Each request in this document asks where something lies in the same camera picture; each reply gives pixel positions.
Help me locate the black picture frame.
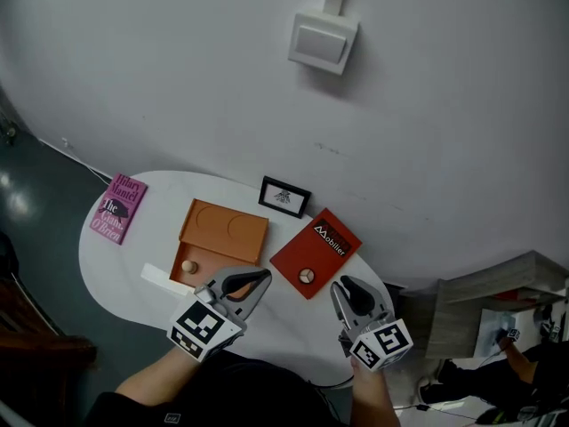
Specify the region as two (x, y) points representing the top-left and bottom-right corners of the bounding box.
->
(258, 175), (312, 220)

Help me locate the grey shelf unit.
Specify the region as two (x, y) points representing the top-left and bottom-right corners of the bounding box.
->
(424, 250), (569, 359)

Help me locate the white oval table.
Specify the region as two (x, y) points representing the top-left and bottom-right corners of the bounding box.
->
(78, 170), (397, 389)

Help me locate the white flat panel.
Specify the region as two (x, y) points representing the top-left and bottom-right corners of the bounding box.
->
(473, 308), (519, 359)

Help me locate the white wall cable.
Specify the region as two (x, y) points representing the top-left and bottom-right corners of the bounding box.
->
(37, 138), (112, 181)

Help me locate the white wall switch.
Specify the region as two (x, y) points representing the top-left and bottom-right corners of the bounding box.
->
(286, 10), (360, 77)

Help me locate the person's left forearm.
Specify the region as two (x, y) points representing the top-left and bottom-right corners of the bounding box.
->
(114, 344), (196, 399)

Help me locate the orange wooden box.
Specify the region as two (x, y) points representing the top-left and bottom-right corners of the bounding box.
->
(169, 197), (270, 302)

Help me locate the person's black shirt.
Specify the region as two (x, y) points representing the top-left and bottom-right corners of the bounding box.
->
(84, 351), (357, 427)

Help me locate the red book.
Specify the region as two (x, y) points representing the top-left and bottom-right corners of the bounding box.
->
(269, 207), (364, 301)

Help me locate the dark wooden furniture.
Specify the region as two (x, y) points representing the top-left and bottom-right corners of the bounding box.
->
(0, 231), (98, 417)

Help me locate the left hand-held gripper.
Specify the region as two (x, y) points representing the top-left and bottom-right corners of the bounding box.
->
(166, 265), (273, 364)

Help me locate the pink book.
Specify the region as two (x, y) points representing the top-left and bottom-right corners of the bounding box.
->
(88, 172), (148, 246)

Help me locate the person's right forearm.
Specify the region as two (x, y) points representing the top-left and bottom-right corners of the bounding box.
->
(349, 356), (401, 427)

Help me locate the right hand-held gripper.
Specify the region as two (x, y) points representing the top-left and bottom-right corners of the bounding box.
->
(331, 275), (414, 372)

